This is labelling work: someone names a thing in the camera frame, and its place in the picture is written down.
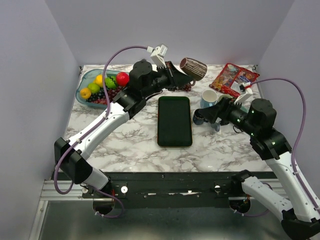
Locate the teal plastic fruit basket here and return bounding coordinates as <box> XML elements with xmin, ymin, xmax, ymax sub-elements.
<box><xmin>75</xmin><ymin>69</ymin><xmax>123</xmax><ymax>109</ymax></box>

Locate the red apple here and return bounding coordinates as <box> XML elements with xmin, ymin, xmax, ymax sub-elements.
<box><xmin>115</xmin><ymin>72</ymin><xmax>130</xmax><ymax>87</ymax></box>

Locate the light green ceramic mug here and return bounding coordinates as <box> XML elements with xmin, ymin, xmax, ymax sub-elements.
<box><xmin>217</xmin><ymin>94</ymin><xmax>233</xmax><ymax>103</ymax></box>

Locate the loose red grape bunch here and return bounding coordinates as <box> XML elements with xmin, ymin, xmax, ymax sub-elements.
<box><xmin>177</xmin><ymin>83</ymin><xmax>192</xmax><ymax>92</ymax></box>

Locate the red snack packet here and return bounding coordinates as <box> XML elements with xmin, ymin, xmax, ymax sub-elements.
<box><xmin>209</xmin><ymin>63</ymin><xmax>260</xmax><ymax>98</ymax></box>

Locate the black rectangular tray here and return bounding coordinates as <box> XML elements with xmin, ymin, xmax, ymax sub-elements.
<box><xmin>157</xmin><ymin>96</ymin><xmax>193</xmax><ymax>148</ymax></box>

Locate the light blue hexagonal mug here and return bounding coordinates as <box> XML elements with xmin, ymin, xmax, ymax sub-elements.
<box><xmin>200</xmin><ymin>89</ymin><xmax>218</xmax><ymax>109</ymax></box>

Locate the grey-blue small cup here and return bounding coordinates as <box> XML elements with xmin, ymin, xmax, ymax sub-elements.
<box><xmin>210</xmin><ymin>122</ymin><xmax>221</xmax><ymax>132</ymax></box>

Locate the brown small cup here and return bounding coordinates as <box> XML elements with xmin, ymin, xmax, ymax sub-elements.
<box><xmin>179</xmin><ymin>57</ymin><xmax>208</xmax><ymax>86</ymax></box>

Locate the mint green bird-print mug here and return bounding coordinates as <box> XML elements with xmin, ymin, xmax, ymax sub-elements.
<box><xmin>240</xmin><ymin>106</ymin><xmax>249</xmax><ymax>113</ymax></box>

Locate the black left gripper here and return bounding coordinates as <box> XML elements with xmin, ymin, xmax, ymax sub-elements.
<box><xmin>141</xmin><ymin>60</ymin><xmax>193</xmax><ymax>98</ymax></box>

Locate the yellow lemon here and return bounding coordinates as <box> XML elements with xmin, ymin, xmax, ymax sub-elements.
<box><xmin>94</xmin><ymin>74</ymin><xmax>104</xmax><ymax>88</ymax></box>

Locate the dark blue gold-rimmed cup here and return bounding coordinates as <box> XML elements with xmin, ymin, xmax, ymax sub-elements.
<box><xmin>192</xmin><ymin>109</ymin><xmax>208</xmax><ymax>126</ymax></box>

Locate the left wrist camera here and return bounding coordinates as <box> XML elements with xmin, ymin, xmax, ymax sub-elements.
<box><xmin>146</xmin><ymin>44</ymin><xmax>168</xmax><ymax>68</ymax></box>

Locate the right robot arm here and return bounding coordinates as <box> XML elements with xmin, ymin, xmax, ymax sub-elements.
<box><xmin>195</xmin><ymin>98</ymin><xmax>320</xmax><ymax>240</ymax></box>

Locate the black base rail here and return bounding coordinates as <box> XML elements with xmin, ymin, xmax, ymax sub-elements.
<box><xmin>82</xmin><ymin>171</ymin><xmax>281</xmax><ymax>210</ymax></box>

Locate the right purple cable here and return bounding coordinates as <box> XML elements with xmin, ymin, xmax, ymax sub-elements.
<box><xmin>248</xmin><ymin>77</ymin><xmax>320</xmax><ymax>213</ymax></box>

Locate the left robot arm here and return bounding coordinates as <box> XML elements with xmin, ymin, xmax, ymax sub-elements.
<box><xmin>53</xmin><ymin>60</ymin><xmax>195</xmax><ymax>198</ymax></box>

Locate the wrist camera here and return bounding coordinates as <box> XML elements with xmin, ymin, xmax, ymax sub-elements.
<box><xmin>146</xmin><ymin>44</ymin><xmax>168</xmax><ymax>68</ymax></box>
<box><xmin>233</xmin><ymin>82</ymin><xmax>253</xmax><ymax>104</ymax></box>

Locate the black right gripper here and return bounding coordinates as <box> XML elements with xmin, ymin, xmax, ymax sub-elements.
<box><xmin>198</xmin><ymin>95</ymin><xmax>259</xmax><ymax>136</ymax></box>

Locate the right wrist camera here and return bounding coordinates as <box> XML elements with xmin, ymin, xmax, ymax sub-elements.
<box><xmin>233</xmin><ymin>82</ymin><xmax>253</xmax><ymax>104</ymax></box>

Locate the orange fruit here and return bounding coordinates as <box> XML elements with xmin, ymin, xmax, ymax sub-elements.
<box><xmin>79</xmin><ymin>87</ymin><xmax>92</xmax><ymax>100</ymax></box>

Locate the green lime with zigzag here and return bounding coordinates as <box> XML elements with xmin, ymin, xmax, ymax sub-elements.
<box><xmin>104</xmin><ymin>75</ymin><xmax>117</xmax><ymax>90</ymax></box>

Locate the dark grape bunch in basket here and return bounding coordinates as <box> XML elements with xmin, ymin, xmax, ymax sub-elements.
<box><xmin>85</xmin><ymin>86</ymin><xmax>123</xmax><ymax>105</ymax></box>

